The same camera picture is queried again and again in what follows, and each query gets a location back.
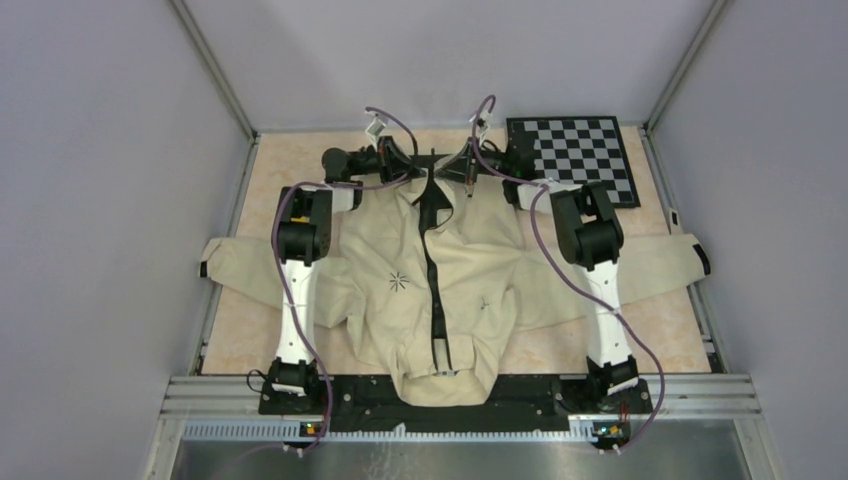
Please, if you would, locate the black white checkerboard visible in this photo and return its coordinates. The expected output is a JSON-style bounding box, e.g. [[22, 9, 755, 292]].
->
[[506, 116, 641, 209]]

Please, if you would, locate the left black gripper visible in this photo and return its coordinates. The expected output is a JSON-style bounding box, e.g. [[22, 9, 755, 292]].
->
[[349, 136, 426, 186]]

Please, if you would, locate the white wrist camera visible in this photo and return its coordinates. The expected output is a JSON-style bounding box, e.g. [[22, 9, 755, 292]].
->
[[469, 110, 491, 136], [365, 113, 386, 144]]

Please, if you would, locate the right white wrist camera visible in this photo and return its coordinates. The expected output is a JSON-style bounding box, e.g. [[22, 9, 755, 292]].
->
[[469, 110, 491, 136]]

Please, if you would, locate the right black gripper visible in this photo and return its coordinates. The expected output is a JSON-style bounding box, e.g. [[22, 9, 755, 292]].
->
[[433, 138, 513, 188]]

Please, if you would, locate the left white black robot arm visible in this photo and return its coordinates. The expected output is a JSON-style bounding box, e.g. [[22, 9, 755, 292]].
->
[[263, 136, 424, 414]]

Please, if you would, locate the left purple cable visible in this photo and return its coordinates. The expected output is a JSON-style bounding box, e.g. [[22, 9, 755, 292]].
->
[[271, 105, 420, 455]]

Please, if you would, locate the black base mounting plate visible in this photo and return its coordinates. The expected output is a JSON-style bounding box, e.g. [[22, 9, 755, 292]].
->
[[258, 374, 654, 434]]

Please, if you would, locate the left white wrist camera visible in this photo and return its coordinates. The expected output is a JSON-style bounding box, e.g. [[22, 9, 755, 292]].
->
[[365, 113, 386, 144]]

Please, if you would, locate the purple cable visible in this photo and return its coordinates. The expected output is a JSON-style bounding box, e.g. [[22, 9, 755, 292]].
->
[[271, 105, 420, 455], [470, 94, 666, 452]]

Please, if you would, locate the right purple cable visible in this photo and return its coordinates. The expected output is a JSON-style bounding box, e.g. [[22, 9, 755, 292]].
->
[[470, 94, 666, 452]]

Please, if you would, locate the aluminium frame rail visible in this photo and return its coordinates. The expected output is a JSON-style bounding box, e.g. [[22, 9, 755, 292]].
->
[[145, 373, 784, 479]]

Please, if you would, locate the cream zip-up jacket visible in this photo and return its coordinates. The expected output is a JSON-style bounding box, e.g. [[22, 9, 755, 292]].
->
[[201, 178, 708, 402]]

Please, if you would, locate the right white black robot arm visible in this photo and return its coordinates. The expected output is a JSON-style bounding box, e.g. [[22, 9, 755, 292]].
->
[[431, 138, 639, 412]]

